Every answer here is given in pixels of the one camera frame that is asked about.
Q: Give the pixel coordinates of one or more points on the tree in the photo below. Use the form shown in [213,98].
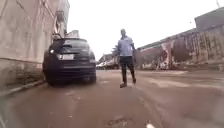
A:
[115,51]

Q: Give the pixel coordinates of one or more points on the long weathered boundary wall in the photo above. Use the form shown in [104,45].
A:
[196,46]

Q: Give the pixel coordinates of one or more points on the beige building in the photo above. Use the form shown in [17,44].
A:
[23,36]

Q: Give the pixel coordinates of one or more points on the black car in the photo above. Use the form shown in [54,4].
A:
[70,60]

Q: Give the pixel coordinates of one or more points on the kerb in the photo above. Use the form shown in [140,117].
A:
[20,88]

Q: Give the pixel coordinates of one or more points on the robot's own part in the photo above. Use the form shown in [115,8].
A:
[150,125]

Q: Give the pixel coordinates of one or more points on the person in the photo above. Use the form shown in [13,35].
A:
[126,50]

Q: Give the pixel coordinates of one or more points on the brown dirt road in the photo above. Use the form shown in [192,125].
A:
[100,103]

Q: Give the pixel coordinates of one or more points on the white car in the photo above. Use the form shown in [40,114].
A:
[104,64]

